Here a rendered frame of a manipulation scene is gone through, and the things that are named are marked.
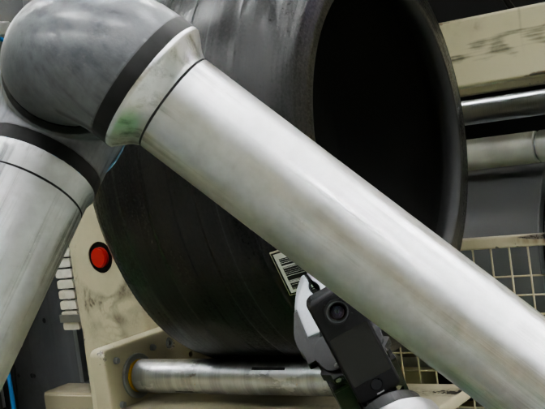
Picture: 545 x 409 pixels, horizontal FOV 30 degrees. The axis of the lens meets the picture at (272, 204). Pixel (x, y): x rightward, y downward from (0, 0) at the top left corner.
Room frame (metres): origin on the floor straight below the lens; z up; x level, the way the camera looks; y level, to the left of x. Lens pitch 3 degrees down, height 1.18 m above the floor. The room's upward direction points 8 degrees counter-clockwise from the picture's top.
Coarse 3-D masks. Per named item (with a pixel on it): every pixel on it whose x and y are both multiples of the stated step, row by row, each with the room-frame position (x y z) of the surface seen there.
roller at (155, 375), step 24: (144, 360) 1.37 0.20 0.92; (168, 360) 1.34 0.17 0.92; (192, 360) 1.32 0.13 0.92; (216, 360) 1.30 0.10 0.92; (240, 360) 1.28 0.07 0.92; (264, 360) 1.26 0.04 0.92; (288, 360) 1.24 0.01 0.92; (144, 384) 1.35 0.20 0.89; (168, 384) 1.32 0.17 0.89; (192, 384) 1.30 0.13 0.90; (216, 384) 1.28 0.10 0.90; (240, 384) 1.26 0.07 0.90; (264, 384) 1.24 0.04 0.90; (288, 384) 1.22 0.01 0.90; (312, 384) 1.20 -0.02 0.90
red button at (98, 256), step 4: (96, 248) 1.48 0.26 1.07; (100, 248) 1.47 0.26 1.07; (104, 248) 1.47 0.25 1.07; (92, 252) 1.48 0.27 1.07; (96, 252) 1.47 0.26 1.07; (100, 252) 1.47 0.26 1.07; (104, 252) 1.47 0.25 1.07; (92, 256) 1.48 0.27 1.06; (96, 256) 1.47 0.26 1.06; (100, 256) 1.47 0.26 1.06; (104, 256) 1.47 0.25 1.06; (108, 256) 1.47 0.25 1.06; (92, 260) 1.48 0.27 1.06; (96, 260) 1.48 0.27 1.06; (100, 260) 1.47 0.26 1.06; (104, 260) 1.47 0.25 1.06; (108, 260) 1.47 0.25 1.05; (96, 264) 1.48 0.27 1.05; (100, 264) 1.47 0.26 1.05; (104, 264) 1.47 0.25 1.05
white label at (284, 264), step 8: (272, 256) 1.10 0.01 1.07; (280, 256) 1.10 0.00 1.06; (280, 264) 1.10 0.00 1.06; (288, 264) 1.10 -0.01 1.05; (280, 272) 1.11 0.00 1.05; (288, 272) 1.11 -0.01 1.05; (296, 272) 1.11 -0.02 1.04; (304, 272) 1.11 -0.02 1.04; (288, 280) 1.11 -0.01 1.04; (296, 280) 1.11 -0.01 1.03; (288, 288) 1.12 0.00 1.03; (296, 288) 1.12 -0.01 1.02; (312, 288) 1.12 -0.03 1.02
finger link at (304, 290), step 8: (304, 280) 1.08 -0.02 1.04; (304, 288) 1.07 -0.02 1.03; (296, 296) 1.07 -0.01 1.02; (304, 296) 1.06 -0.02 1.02; (296, 304) 1.06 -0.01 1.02; (304, 304) 1.06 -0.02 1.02; (304, 312) 1.05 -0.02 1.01; (304, 320) 1.04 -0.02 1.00; (312, 320) 1.04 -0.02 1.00; (304, 328) 1.03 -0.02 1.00; (312, 328) 1.03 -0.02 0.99; (312, 336) 1.02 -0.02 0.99
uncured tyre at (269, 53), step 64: (192, 0) 1.17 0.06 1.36; (256, 0) 1.13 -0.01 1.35; (320, 0) 1.18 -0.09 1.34; (384, 0) 1.50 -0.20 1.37; (256, 64) 1.10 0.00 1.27; (320, 64) 1.62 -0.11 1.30; (384, 64) 1.57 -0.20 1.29; (448, 64) 1.47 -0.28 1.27; (320, 128) 1.65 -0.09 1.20; (384, 128) 1.60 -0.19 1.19; (448, 128) 1.47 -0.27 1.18; (128, 192) 1.17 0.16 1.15; (192, 192) 1.12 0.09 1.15; (384, 192) 1.59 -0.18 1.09; (448, 192) 1.45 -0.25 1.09; (128, 256) 1.20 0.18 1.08; (192, 256) 1.15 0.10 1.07; (256, 256) 1.11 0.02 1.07; (192, 320) 1.22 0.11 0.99; (256, 320) 1.17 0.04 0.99
